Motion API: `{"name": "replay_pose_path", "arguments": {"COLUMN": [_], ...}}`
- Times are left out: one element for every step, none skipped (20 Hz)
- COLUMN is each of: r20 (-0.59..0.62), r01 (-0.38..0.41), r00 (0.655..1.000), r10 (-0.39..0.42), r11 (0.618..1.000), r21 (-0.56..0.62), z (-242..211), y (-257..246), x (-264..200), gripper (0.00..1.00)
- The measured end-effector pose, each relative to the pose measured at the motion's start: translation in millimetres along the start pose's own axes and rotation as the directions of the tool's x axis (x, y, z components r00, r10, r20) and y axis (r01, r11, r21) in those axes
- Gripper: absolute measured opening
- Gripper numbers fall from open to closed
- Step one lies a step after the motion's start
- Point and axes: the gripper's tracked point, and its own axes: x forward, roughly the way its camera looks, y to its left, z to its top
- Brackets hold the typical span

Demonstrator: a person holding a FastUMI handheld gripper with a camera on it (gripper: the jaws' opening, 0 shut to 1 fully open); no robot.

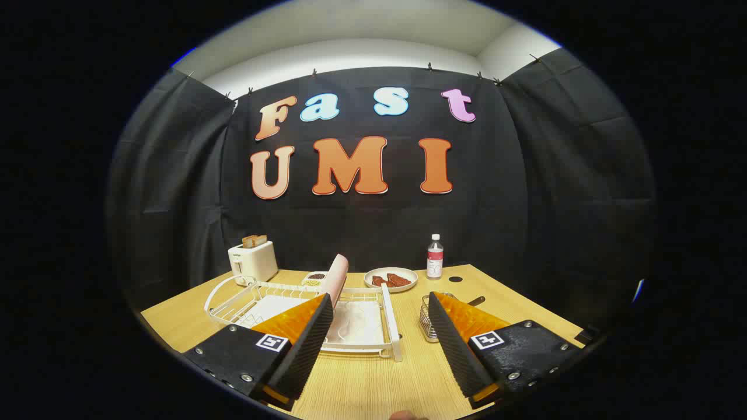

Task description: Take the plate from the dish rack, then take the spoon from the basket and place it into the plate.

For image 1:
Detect pink plate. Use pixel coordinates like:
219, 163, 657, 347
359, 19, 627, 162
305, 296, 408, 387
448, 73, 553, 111
323, 254, 350, 310

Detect clear plastic bottle red label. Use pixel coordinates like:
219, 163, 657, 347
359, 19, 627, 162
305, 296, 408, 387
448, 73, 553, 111
427, 234, 444, 280

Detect metal wire basket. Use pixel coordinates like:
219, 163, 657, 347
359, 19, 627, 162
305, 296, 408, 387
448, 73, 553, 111
419, 293, 441, 343

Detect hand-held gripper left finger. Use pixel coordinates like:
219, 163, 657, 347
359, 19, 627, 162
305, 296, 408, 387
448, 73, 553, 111
182, 293, 334, 412

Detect white wire dish rack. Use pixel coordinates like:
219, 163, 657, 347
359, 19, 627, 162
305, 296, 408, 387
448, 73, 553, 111
204, 275, 403, 363

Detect white round plate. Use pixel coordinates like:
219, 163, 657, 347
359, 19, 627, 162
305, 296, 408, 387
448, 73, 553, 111
364, 267, 419, 292

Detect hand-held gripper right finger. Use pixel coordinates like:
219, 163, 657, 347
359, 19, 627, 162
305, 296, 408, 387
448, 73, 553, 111
428, 291, 585, 409

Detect white toaster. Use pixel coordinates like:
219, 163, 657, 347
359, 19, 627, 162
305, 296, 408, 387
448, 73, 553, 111
228, 240, 279, 286

